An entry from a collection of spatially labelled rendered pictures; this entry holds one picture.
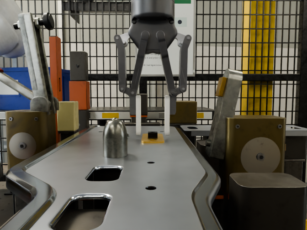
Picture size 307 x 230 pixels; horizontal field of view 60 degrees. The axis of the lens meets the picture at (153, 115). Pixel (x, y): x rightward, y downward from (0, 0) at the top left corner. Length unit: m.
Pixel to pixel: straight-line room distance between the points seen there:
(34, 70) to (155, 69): 0.60
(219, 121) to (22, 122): 0.32
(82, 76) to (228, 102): 0.48
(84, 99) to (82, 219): 0.59
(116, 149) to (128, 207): 0.15
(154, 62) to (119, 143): 0.71
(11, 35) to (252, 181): 0.77
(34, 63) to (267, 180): 0.39
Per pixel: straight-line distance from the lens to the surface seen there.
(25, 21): 0.51
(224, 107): 0.41
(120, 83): 0.46
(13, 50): 0.93
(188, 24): 1.06
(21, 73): 0.91
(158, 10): 0.46
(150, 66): 1.02
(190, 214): 0.19
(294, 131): 0.66
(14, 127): 0.50
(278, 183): 0.31
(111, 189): 0.24
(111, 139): 0.34
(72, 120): 0.56
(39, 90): 0.49
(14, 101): 0.92
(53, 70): 0.60
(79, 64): 0.79
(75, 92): 0.79
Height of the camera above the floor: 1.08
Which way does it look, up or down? 5 degrees down
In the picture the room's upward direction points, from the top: straight up
